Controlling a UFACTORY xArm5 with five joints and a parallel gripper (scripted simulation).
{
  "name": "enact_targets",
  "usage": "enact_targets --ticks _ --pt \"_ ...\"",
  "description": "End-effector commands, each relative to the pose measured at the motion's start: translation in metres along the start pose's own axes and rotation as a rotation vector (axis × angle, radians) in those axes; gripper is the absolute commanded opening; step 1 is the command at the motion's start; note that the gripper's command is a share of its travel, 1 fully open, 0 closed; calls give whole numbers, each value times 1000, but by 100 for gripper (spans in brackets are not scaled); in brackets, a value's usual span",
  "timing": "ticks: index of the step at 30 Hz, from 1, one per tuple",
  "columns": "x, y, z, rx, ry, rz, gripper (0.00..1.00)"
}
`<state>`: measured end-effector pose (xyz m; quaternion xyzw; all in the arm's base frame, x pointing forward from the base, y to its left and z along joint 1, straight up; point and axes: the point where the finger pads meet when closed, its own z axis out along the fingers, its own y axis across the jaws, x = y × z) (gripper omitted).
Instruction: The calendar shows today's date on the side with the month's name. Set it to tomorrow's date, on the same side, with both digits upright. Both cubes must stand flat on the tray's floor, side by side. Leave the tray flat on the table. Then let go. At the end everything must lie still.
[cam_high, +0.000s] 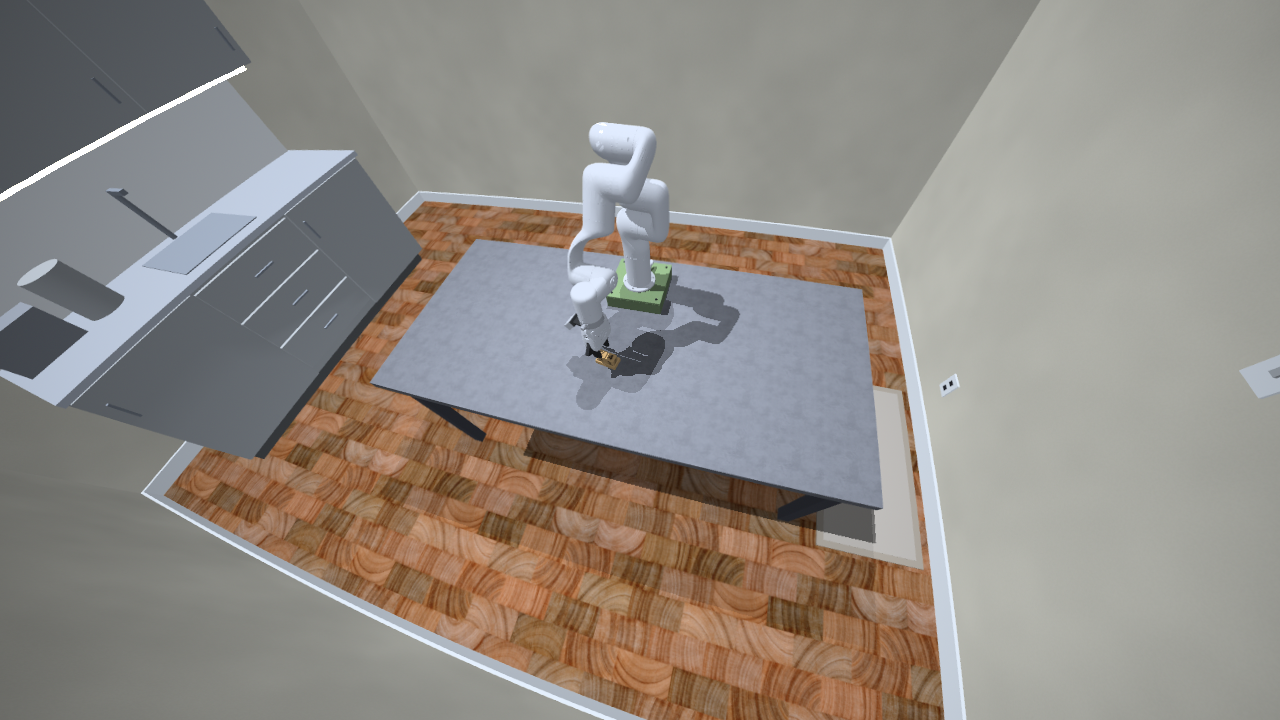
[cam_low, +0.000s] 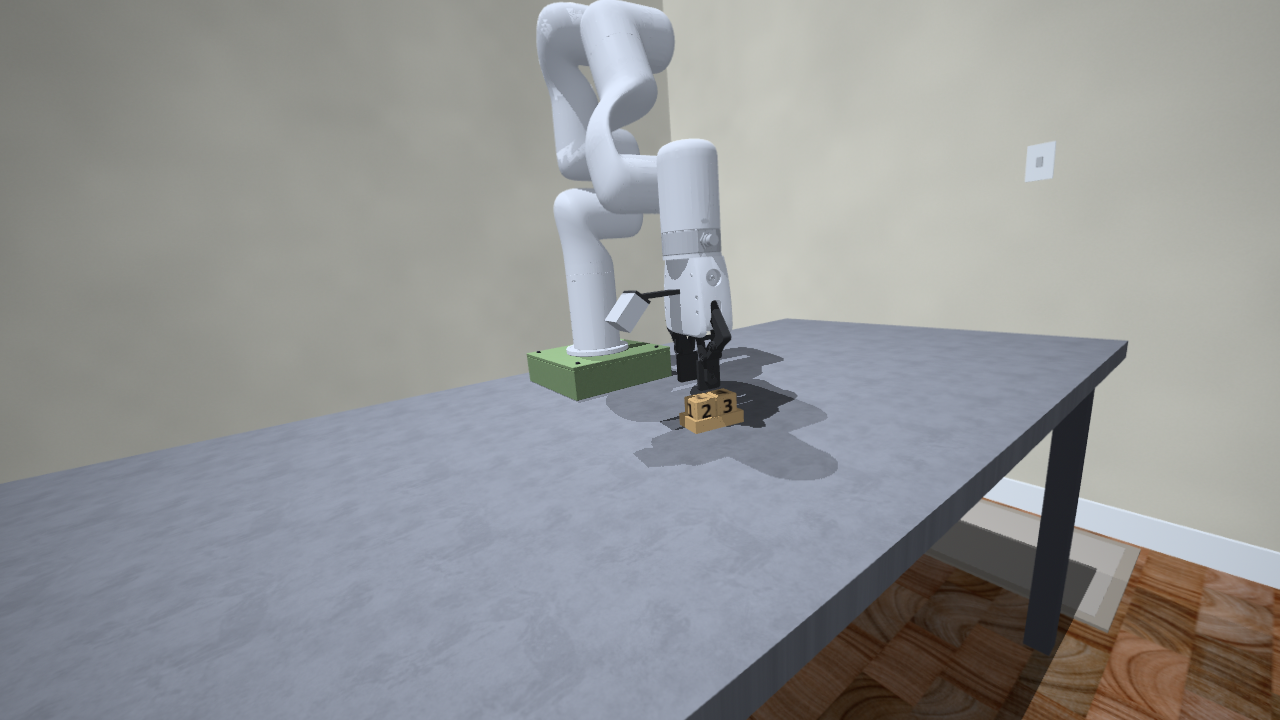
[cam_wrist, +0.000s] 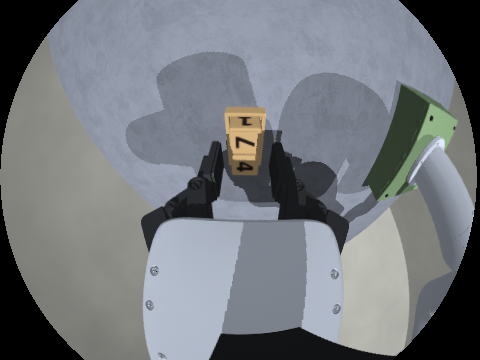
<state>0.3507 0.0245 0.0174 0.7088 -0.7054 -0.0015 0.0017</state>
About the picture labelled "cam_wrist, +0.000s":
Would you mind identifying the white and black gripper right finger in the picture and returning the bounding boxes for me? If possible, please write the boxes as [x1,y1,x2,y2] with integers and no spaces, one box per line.
[269,142,349,255]

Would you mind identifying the tan wooden tray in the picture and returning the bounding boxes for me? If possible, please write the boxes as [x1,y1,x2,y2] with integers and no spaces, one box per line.
[225,107,266,166]

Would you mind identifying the tan wooden number cube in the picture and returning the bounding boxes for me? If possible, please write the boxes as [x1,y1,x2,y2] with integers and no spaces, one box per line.
[231,153,259,175]
[229,116,262,154]

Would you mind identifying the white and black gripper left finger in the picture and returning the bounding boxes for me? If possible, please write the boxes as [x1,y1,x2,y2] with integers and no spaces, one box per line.
[141,141,224,251]

